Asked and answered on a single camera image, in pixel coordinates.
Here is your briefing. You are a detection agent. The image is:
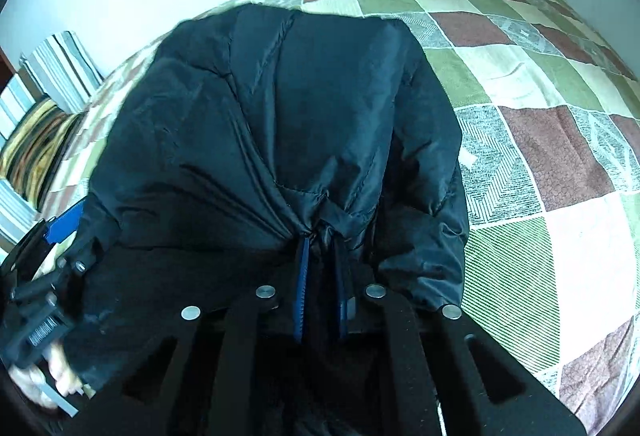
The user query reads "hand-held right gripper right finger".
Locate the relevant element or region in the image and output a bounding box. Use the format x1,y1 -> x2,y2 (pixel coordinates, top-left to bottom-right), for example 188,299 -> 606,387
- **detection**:
332,240 -> 587,436

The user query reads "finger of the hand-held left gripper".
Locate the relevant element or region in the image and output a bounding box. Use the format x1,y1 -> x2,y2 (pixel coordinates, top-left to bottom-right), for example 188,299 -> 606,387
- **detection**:
12,201 -> 86,267

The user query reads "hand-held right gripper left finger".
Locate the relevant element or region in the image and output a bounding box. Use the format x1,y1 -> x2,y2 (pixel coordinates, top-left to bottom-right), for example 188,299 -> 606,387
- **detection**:
75,238 -> 311,436

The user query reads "black puffer jacket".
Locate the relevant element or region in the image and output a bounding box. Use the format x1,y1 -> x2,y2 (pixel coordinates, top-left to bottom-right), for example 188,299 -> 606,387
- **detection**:
62,3 -> 471,436

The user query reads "person's left hand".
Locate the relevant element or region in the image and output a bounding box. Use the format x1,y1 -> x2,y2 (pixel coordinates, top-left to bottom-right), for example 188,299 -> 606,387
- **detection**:
47,346 -> 89,398

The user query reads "striped pillow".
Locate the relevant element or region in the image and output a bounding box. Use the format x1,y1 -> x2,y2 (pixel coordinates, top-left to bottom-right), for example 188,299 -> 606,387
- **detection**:
0,76 -> 38,141
0,178 -> 43,251
20,32 -> 104,115

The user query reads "yellow brown patterned pillow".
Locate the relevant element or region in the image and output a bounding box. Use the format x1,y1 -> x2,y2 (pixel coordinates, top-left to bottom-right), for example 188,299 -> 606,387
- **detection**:
0,98 -> 83,207

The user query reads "patchwork checked bed sheet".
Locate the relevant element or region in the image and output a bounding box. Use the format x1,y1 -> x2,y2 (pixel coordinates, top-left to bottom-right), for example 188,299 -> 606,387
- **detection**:
37,0 -> 640,422

